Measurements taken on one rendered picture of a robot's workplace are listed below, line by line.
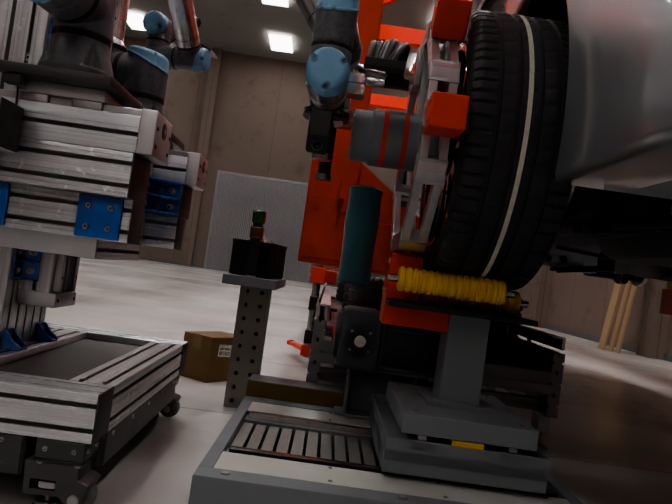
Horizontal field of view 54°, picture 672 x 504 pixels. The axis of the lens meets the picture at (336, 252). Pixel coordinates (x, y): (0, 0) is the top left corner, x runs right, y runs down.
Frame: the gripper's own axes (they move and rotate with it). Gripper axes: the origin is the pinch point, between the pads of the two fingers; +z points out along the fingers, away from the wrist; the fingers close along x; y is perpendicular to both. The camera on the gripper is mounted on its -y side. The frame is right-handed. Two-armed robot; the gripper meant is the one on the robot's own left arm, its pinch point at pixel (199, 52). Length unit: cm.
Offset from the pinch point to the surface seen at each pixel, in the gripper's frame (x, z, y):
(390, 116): 90, -67, 22
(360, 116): 83, -69, 24
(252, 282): 54, -29, 74
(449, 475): 126, -77, 97
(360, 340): 93, -36, 80
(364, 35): 64, -18, -13
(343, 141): 67, -18, 23
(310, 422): 86, -43, 105
